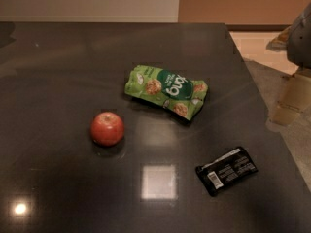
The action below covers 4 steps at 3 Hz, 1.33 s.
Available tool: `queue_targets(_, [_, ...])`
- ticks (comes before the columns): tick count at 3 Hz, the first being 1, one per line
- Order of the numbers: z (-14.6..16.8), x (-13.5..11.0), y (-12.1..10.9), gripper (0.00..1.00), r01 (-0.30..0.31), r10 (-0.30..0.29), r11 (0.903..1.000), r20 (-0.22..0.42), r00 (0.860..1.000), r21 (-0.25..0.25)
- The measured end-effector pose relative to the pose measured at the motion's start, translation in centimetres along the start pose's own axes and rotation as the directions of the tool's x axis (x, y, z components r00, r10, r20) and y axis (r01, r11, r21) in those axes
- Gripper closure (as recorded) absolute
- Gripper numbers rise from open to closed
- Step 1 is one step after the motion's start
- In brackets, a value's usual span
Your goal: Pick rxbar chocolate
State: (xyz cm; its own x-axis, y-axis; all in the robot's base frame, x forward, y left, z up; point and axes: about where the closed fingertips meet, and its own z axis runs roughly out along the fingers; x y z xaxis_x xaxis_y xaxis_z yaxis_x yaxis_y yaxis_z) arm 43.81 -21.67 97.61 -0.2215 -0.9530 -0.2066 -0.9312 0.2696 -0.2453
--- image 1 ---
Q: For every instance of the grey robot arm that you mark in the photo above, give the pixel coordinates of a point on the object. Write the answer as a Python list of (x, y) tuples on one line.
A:
[(299, 41)]

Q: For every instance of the red apple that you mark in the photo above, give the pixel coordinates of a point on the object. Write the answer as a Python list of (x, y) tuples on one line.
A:
[(107, 129)]

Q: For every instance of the green snack bag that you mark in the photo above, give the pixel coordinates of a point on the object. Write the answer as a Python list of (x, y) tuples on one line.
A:
[(168, 90)]

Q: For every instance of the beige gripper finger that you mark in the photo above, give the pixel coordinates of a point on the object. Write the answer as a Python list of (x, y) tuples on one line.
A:
[(295, 98)]

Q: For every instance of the black rxbar chocolate wrapper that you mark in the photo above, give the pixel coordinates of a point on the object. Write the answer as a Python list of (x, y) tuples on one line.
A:
[(226, 170)]

